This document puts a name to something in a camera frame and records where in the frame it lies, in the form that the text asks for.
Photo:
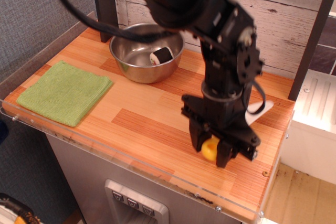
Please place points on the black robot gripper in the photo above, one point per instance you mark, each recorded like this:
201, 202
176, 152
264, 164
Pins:
225, 120

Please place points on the yellow handled toy knife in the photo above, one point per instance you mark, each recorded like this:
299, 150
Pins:
209, 147

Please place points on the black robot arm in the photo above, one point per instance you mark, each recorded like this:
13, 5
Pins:
228, 43

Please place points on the green folded towel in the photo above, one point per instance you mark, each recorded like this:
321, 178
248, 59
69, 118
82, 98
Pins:
64, 94

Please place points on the clear acrylic edge guard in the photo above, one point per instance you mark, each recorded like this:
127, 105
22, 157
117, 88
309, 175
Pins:
135, 155

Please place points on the white toy sink unit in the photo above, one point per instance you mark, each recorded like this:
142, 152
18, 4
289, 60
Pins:
309, 145

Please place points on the toy sushi roll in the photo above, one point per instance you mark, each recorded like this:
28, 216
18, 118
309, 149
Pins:
161, 56

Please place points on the silver dispenser button panel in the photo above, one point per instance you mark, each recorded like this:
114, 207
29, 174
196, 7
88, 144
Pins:
130, 206

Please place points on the stainless steel bowl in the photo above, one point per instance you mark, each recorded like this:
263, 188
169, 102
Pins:
133, 58

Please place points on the silver toy fridge cabinet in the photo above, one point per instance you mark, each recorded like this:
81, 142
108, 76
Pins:
86, 174

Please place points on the orange yellow object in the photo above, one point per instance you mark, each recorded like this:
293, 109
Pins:
27, 218

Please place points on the dark left shelf post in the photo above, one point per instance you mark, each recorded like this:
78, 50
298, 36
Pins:
103, 6

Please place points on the dark shelf post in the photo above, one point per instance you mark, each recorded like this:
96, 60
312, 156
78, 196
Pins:
313, 40
103, 6

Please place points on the dark right shelf post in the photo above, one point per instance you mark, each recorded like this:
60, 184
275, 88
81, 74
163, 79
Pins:
313, 40

